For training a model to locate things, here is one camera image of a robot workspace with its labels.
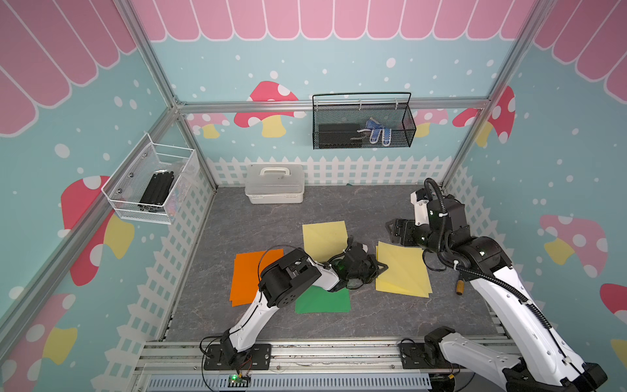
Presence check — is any white plastic storage box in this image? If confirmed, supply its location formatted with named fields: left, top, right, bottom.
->
left=245, top=163, right=305, bottom=205

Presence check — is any black wire wall basket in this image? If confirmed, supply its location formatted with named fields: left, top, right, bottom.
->
left=311, top=91, right=416, bottom=150

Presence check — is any small green circuit board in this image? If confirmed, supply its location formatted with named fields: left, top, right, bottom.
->
left=228, top=374, right=251, bottom=388

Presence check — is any yellow paper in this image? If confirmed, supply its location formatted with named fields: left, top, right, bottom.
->
left=376, top=242, right=433, bottom=298
left=302, top=220, right=348, bottom=263

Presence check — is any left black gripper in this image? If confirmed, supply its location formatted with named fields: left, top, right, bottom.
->
left=347, top=254, right=389, bottom=284

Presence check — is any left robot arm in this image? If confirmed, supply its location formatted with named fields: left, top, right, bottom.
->
left=199, top=237, right=389, bottom=372

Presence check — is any small green paper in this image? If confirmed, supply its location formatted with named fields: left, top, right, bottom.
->
left=295, top=286, right=351, bottom=315

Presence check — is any white wire wall basket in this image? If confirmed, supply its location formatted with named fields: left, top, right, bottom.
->
left=101, top=134, right=200, bottom=225

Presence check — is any blue white item in basket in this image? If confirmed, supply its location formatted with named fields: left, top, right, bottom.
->
left=357, top=118, right=393, bottom=147

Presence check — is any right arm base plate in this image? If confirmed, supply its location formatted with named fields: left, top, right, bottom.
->
left=398, top=339, right=438, bottom=369

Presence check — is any small brown object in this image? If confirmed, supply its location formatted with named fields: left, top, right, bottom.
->
left=456, top=279, right=465, bottom=296

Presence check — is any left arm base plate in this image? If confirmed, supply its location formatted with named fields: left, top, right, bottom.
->
left=202, top=344, right=272, bottom=372

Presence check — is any orange paper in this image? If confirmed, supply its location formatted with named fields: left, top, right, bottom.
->
left=230, top=249, right=284, bottom=307

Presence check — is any black box in white basket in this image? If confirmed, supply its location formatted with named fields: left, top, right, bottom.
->
left=138, top=171, right=175, bottom=212

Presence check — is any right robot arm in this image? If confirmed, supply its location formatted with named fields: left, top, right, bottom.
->
left=386, top=178, right=608, bottom=391

